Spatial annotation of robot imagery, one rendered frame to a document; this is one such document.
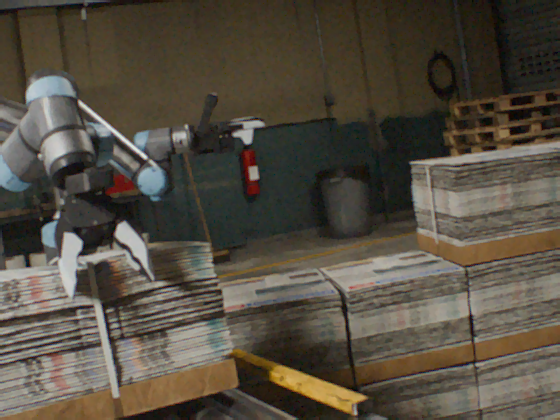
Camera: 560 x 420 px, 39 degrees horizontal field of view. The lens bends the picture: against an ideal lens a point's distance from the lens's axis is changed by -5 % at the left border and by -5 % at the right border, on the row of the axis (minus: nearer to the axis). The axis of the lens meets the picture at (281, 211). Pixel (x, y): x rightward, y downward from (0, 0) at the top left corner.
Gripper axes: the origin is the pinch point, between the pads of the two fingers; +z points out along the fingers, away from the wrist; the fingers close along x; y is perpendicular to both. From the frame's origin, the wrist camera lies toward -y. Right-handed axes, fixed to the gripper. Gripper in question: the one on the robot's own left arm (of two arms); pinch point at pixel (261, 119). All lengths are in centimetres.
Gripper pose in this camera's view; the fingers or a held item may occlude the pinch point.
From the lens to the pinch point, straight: 225.0
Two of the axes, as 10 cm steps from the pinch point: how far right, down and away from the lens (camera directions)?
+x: 0.4, 2.2, -9.7
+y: 1.4, 9.7, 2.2
